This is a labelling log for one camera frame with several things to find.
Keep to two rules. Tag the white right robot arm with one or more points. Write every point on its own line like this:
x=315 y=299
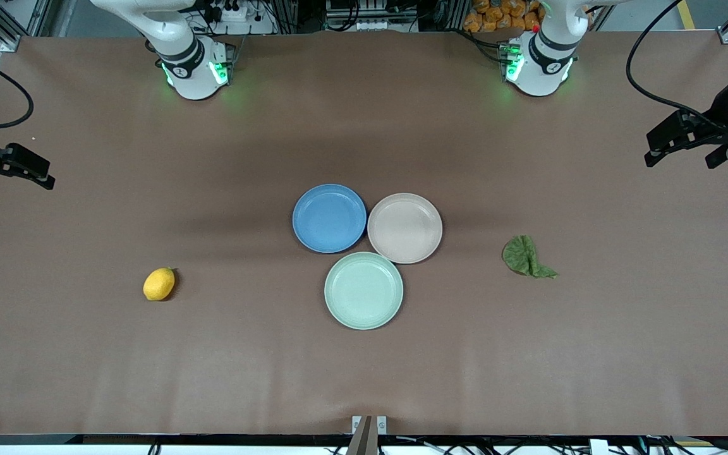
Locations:
x=190 y=69

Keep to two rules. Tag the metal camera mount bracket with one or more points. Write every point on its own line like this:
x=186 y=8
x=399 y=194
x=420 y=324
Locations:
x=368 y=433

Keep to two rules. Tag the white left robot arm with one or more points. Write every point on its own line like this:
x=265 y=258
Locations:
x=541 y=66

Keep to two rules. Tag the yellow lemon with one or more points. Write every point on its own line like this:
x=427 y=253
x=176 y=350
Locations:
x=159 y=284

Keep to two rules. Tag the white power strip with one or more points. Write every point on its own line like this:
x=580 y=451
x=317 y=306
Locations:
x=237 y=14

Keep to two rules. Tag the blue plate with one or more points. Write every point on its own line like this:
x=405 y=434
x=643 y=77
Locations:
x=329 y=218

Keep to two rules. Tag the pile of orange fruits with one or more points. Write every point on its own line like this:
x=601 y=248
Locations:
x=503 y=14

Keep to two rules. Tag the green lettuce leaf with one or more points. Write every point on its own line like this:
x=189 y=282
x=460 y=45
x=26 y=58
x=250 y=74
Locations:
x=522 y=256

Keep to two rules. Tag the mint green plate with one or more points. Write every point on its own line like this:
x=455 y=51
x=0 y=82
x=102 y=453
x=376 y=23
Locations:
x=364 y=291

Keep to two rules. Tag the pale beige plate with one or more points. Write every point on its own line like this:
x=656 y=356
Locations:
x=405 y=228

